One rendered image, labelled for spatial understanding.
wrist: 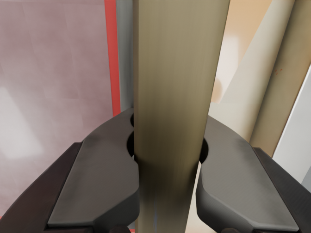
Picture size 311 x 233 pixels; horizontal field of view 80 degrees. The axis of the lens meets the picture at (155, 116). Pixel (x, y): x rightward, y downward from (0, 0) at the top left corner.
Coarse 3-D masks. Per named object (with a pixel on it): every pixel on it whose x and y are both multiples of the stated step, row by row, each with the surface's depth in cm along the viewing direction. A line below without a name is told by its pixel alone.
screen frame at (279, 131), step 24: (288, 24) 14; (288, 48) 14; (288, 72) 14; (264, 96) 17; (288, 96) 14; (264, 120) 17; (288, 120) 14; (264, 144) 17; (288, 144) 15; (288, 168) 16
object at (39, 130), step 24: (0, 120) 18; (24, 120) 18; (48, 120) 18; (72, 120) 18; (96, 120) 18; (0, 144) 19; (24, 144) 19; (48, 144) 19; (0, 168) 21; (24, 168) 21; (0, 192) 23; (0, 216) 25
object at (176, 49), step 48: (144, 0) 5; (192, 0) 5; (144, 48) 6; (192, 48) 6; (144, 96) 7; (192, 96) 7; (144, 144) 7; (192, 144) 7; (144, 192) 9; (192, 192) 9
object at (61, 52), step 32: (0, 0) 14; (32, 0) 14; (64, 0) 14; (96, 0) 14; (0, 32) 14; (32, 32) 15; (64, 32) 15; (96, 32) 15; (0, 64) 16; (32, 64) 16; (64, 64) 16; (96, 64) 16; (0, 96) 17; (32, 96) 17; (64, 96) 17; (96, 96) 17
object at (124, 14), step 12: (120, 0) 11; (120, 12) 11; (132, 12) 11; (120, 24) 11; (132, 24) 11; (120, 36) 11; (132, 36) 12; (120, 48) 12; (132, 48) 12; (120, 60) 12; (132, 60) 12; (120, 72) 12; (132, 72) 13; (120, 84) 13; (132, 84) 13; (120, 96) 13; (132, 96) 13; (120, 108) 14; (132, 156) 16; (132, 228) 20
